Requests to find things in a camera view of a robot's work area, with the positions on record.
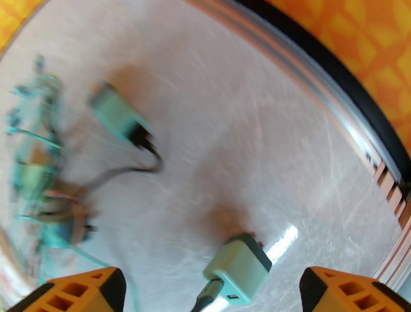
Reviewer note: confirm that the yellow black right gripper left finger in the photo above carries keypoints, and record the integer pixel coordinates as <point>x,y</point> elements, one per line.
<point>74,292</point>

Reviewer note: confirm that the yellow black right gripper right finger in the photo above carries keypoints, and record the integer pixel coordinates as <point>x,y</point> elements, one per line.
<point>346,292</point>

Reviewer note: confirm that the teal USB wall charger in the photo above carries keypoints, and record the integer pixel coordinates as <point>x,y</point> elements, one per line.
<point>115,112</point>
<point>241,266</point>
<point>35,179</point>

